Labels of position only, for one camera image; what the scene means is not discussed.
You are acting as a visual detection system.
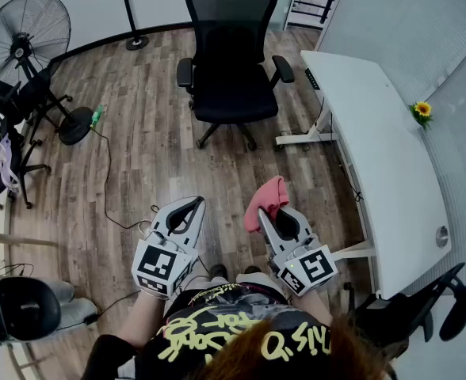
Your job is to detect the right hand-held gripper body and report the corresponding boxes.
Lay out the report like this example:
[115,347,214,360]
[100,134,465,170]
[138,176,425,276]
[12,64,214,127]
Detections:
[270,234,338,297]

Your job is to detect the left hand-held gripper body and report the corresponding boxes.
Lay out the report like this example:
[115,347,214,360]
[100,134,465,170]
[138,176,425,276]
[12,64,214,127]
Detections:
[132,231,199,300]

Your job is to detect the pink cloth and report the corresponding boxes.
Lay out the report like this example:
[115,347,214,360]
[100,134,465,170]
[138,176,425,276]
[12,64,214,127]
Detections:
[243,175,291,233]

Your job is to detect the black office chair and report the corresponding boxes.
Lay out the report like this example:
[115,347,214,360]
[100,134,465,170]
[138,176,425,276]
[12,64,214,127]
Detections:
[176,0,296,152]

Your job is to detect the person's right forearm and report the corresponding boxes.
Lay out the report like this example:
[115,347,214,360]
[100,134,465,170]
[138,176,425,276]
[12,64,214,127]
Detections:
[292,289,333,328]

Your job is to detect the person's left forearm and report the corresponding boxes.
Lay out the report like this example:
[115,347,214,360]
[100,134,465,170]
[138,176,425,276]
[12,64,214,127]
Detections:
[116,289,166,350]

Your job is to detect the person's grey trousers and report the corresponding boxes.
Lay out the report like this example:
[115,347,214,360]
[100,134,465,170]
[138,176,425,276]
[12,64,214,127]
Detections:
[189,273,276,292]

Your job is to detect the person's black printed shirt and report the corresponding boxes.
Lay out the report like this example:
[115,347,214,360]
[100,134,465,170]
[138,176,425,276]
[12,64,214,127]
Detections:
[80,281,396,380]

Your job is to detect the white desk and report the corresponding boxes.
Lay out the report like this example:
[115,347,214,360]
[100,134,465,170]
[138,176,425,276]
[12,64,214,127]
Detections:
[274,49,453,300]

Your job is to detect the black chair with grey cushion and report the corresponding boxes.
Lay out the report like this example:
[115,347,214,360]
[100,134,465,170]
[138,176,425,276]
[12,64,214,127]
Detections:
[0,273,99,346]

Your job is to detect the purple bag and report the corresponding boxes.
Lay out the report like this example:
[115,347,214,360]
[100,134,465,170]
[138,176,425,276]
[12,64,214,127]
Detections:
[0,132,21,192]

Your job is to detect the potted sunflower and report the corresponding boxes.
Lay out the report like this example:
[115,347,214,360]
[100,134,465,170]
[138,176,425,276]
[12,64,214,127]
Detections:
[409,101,434,130]

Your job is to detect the black coat rack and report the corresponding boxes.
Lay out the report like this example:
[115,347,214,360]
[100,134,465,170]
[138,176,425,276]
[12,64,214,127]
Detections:
[109,0,150,51]

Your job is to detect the black floor fan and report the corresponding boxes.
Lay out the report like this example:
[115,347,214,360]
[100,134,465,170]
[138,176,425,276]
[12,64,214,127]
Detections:
[0,0,95,146]

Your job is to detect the black metal railing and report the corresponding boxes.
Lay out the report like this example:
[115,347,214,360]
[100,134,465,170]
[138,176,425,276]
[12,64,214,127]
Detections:
[286,0,345,31]

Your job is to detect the black floor cable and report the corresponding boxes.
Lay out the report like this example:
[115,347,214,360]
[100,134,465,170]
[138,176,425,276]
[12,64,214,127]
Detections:
[91,127,155,231]

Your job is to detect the wooden frame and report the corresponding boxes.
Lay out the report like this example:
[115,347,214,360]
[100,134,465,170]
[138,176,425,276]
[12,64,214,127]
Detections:
[0,210,59,280]

